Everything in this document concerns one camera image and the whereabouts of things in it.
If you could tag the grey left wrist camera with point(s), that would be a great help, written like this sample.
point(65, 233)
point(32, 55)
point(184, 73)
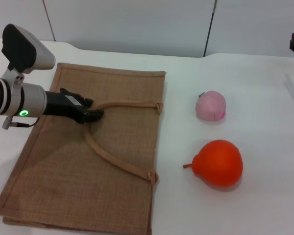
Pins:
point(24, 51)

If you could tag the pink peach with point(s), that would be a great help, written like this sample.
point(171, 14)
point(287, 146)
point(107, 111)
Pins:
point(211, 105)

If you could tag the orange fruit with stem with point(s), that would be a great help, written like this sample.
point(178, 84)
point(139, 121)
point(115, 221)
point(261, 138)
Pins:
point(220, 164)

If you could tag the brown jute handbag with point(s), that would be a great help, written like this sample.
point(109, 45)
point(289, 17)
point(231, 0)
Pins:
point(88, 151)

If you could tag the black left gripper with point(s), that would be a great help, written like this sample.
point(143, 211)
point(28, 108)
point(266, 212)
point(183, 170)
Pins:
point(63, 106)

